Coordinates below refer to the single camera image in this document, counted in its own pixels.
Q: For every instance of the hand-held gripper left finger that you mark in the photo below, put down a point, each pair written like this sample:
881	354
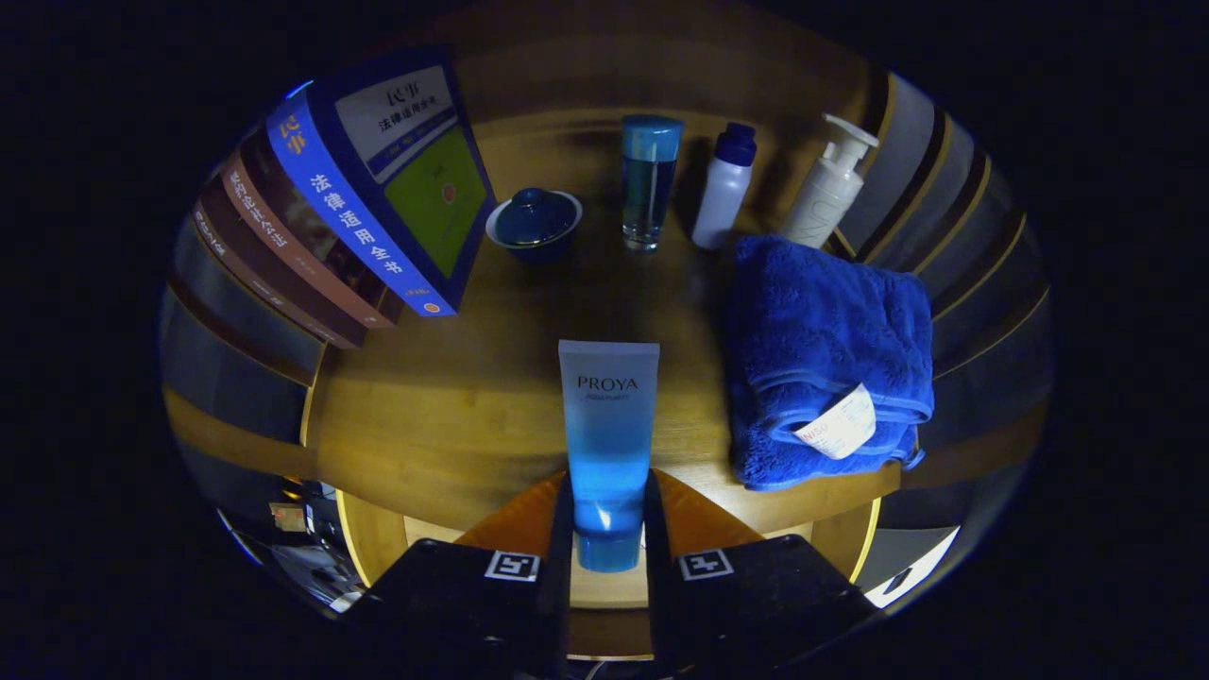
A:
472	604

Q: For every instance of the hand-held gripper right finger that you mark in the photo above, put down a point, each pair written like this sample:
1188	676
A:
746	604

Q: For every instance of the blue cosmetic tube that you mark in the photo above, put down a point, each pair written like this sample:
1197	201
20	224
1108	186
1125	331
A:
609	425

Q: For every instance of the wooden countertop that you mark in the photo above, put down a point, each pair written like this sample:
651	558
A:
453	406

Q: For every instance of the wooden cabinet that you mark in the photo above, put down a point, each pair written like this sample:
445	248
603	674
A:
614	76

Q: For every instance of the folded blue towel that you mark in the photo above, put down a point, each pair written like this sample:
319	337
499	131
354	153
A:
812	331

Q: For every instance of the dark brown book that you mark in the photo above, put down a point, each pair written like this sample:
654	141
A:
274	283

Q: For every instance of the blue lidded teacup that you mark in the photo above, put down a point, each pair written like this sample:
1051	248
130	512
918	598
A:
534	222

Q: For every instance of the reddish brown book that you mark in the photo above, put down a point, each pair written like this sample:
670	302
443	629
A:
302	255

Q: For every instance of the blue book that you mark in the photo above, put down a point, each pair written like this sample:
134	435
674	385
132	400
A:
349	217

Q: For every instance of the white bottle with blue cap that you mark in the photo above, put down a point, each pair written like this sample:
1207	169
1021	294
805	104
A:
723	198

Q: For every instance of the white pump bottle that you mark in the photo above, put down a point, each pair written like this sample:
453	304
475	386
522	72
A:
826	194

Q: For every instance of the blue glass bottle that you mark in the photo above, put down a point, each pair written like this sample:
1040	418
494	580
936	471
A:
650	189

